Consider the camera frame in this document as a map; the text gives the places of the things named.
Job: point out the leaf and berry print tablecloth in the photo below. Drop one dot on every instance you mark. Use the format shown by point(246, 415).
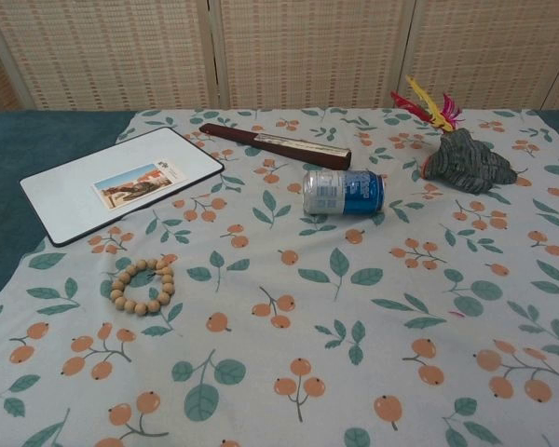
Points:
point(279, 326)

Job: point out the blue and silver soda can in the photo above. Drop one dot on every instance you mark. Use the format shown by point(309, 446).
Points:
point(344, 193)

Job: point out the red and yellow feather shuttlecock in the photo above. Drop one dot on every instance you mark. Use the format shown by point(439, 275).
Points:
point(435, 116)

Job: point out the desert photo postcard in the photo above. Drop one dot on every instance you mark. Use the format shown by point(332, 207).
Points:
point(135, 186)

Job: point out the woven bamboo folding screen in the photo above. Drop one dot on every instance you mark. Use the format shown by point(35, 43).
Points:
point(307, 46)

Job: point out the white board with black edge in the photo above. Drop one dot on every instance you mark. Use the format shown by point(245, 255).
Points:
point(74, 186)

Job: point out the dark red folded fan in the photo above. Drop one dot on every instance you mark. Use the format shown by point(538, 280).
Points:
point(279, 146)

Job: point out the grey striped knit glove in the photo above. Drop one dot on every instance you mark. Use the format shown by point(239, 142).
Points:
point(466, 163)

